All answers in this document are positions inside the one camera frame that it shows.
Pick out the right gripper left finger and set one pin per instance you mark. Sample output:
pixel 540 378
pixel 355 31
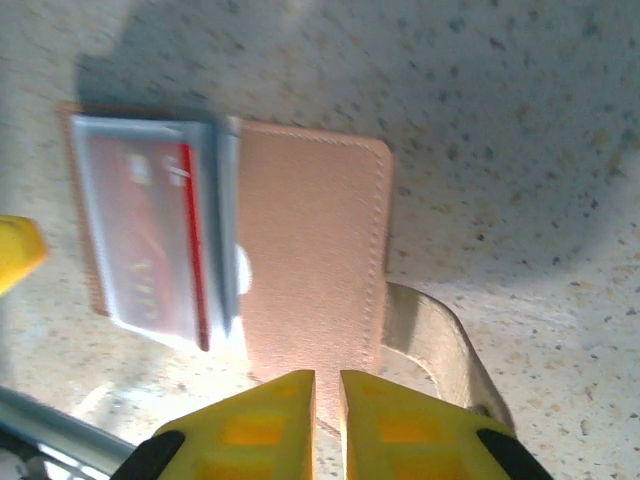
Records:
pixel 250 435

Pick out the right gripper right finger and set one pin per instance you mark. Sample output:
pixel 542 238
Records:
pixel 415 440

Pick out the red card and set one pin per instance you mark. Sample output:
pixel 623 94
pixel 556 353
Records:
pixel 192 240

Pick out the tan leather card holder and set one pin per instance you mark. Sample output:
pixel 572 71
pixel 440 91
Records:
pixel 310 240

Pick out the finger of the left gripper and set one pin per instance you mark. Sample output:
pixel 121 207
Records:
pixel 20 252

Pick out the long aluminium base rail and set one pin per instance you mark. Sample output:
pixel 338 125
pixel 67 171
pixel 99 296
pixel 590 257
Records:
pixel 60 425

